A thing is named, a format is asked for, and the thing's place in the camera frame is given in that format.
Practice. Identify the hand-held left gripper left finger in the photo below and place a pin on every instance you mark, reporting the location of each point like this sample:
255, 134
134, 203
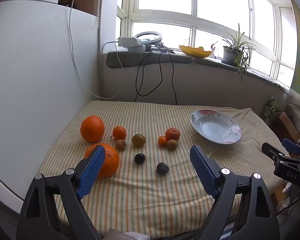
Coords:
92, 170

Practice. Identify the dark plum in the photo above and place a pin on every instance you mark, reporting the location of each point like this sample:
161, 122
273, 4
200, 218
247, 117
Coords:
139, 158
162, 168

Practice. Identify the white cabinet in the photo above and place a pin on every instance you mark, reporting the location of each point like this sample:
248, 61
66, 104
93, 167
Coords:
40, 80

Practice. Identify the brown cardboard box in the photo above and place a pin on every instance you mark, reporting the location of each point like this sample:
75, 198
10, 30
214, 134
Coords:
288, 125

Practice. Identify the grey stone windowsill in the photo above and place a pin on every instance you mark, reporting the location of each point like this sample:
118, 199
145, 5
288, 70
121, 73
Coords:
240, 72

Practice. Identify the small dried plant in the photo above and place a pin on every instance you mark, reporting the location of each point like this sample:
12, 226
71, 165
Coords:
214, 50

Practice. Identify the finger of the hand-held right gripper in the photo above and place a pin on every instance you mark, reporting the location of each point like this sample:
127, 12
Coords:
291, 146
272, 152

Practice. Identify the small brown kiwi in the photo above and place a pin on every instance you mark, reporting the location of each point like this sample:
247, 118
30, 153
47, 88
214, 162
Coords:
120, 144

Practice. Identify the greenish brown round fruit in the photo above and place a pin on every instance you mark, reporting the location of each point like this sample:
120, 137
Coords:
138, 140

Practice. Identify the medium tangerine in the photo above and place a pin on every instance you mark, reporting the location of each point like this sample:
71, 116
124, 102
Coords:
172, 134

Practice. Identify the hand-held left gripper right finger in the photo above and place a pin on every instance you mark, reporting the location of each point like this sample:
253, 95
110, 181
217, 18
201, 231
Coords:
202, 170

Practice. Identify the striped tablecloth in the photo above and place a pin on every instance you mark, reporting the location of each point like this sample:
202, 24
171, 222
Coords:
145, 195

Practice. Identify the white floral plate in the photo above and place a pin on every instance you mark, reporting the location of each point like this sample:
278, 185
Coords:
216, 127

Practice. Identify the white adapter box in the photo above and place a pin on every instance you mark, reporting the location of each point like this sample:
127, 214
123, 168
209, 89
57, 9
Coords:
137, 48

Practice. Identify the green patterned bag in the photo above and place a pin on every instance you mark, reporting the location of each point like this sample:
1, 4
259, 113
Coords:
270, 110

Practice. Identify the small tangerine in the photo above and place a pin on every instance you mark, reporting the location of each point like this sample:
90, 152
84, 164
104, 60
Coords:
162, 141

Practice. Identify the large orange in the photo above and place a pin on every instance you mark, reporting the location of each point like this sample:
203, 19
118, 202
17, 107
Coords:
111, 162
92, 128

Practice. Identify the potted spider plant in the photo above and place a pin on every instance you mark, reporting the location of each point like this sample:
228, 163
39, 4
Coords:
230, 55

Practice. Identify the yellow wavy bowl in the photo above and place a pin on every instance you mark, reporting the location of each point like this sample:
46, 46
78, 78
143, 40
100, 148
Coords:
195, 52

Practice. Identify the tangerine with stem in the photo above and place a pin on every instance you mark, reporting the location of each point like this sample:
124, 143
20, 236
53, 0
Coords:
119, 133

